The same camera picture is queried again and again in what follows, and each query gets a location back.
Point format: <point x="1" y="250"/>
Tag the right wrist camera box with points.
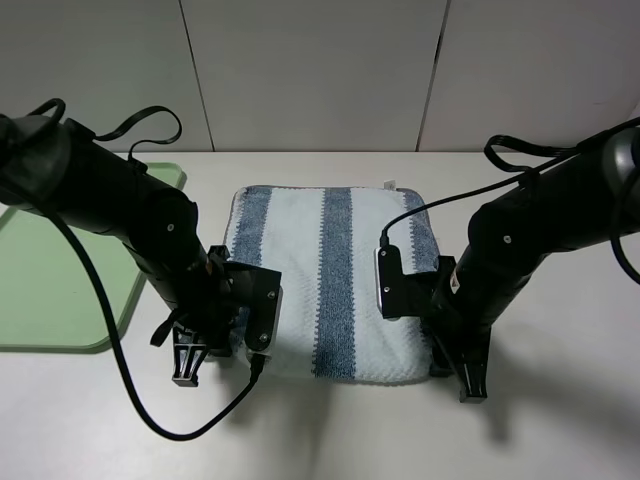
<point x="399" y="294"/>

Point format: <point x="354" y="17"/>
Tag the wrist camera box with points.
<point x="257" y="293"/>
<point x="399" y="294"/>

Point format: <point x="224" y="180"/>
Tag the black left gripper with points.
<point x="201" y="313"/>

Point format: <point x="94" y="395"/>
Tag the green plastic tray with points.
<point x="48" y="304"/>

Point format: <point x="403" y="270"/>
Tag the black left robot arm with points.
<point x="47" y="165"/>

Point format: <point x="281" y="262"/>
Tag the blue white striped towel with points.
<point x="322" y="240"/>

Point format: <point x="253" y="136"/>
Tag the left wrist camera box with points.
<point x="257" y="293"/>

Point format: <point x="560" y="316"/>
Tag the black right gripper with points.
<point x="465" y="300"/>

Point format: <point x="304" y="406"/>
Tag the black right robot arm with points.
<point x="583" y="201"/>

